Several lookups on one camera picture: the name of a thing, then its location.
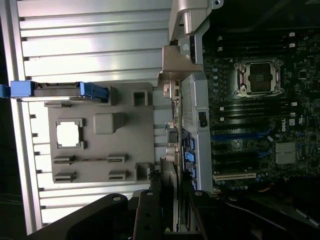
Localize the white expansion slot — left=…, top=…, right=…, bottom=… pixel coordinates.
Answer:
left=212, top=172, right=257, bottom=182

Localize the loose green RAM stick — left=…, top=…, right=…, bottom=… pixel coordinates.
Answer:
left=54, top=156, right=126, bottom=164

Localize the black long expansion slot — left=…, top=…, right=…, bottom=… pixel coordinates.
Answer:
left=212, top=161, right=261, bottom=172
left=212, top=149, right=261, bottom=161

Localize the grey parts rack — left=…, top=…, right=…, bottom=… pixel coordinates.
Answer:
left=44, top=82, right=155, bottom=185

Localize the silver chipset heatsink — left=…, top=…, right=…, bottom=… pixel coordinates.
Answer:
left=275, top=142, right=300, bottom=165

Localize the silver CPU chip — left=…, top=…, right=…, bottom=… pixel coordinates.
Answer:
left=56, top=124, right=81, bottom=148

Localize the blue expansion slot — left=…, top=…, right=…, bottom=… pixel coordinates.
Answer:
left=210, top=129, right=272, bottom=141

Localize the silver hard disk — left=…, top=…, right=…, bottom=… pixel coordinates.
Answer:
left=16, top=82, right=87, bottom=102

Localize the open black PC case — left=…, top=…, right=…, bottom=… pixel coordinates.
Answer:
left=167, top=0, right=320, bottom=226

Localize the metal CPU socket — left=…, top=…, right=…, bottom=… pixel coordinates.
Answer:
left=233, top=58, right=286, bottom=98

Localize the green motherboard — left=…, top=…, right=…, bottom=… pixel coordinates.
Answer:
left=202, top=27, right=320, bottom=198

